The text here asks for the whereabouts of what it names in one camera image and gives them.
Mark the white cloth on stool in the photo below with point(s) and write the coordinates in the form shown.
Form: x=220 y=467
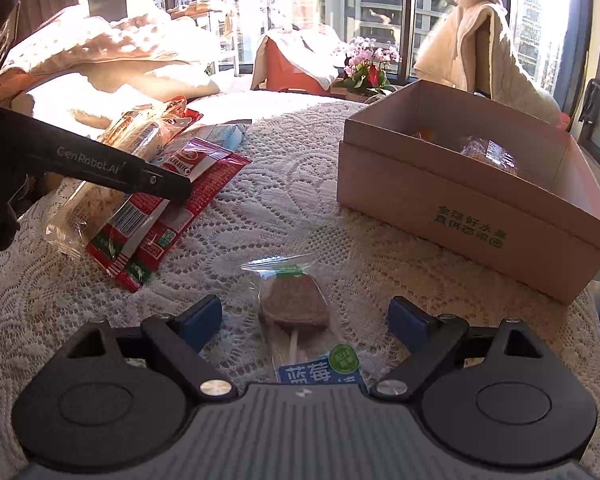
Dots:
x=310 y=42

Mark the red printed snack packet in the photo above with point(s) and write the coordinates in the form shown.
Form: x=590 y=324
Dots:
x=212 y=170

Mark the pink potted flowers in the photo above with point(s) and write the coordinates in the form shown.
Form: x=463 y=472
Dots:
x=367 y=67

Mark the orange plastic stool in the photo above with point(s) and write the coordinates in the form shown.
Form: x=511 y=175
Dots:
x=285 y=72

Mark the long bread packet red seal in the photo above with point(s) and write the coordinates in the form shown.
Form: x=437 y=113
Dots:
x=87 y=210

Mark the patterned pink blanket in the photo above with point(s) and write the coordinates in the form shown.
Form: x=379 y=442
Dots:
x=95 y=40

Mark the white and blue packet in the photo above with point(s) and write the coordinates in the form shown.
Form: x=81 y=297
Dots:
x=225 y=135

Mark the pink cardboard box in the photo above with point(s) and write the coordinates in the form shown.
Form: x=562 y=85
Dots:
x=430 y=200

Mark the cream pillow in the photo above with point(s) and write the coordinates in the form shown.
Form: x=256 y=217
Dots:
x=145 y=82

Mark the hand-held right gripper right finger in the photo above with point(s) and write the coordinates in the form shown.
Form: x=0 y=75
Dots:
x=409 y=321

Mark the brown lollipop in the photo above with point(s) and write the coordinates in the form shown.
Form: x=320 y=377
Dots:
x=292 y=305

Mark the clear wrapped bread packet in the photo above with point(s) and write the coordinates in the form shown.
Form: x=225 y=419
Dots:
x=487 y=155

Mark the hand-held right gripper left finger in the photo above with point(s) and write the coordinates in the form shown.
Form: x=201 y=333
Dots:
x=200 y=321

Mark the red snack packet with barcode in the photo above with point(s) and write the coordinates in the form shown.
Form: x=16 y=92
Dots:
x=130 y=255

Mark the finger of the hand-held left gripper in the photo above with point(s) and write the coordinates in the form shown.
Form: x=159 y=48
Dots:
x=80 y=157

